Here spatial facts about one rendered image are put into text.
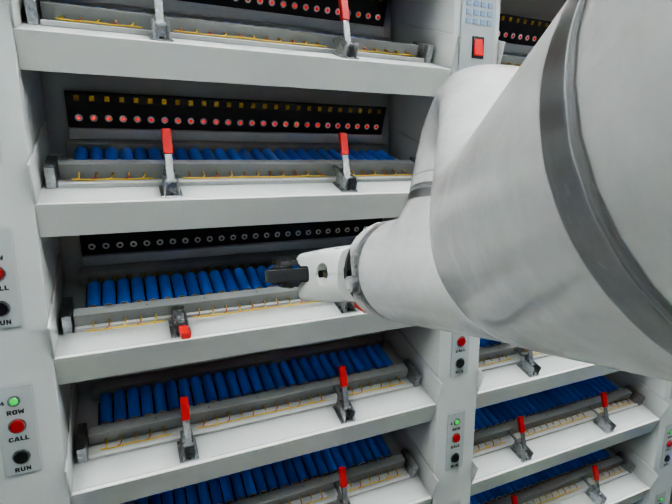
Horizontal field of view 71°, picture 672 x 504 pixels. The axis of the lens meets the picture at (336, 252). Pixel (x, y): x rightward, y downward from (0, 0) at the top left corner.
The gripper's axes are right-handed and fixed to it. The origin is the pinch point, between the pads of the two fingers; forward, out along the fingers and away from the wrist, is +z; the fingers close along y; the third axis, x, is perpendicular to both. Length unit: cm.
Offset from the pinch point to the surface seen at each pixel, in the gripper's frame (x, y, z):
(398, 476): -44, 27, 33
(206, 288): -2.3, -9.2, 26.2
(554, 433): -44, 69, 31
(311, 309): -7.0, 6.6, 21.7
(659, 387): -38, 101, 27
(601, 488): -63, 88, 35
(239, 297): -4.0, -4.8, 22.7
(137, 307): -3.9, -19.6, 23.0
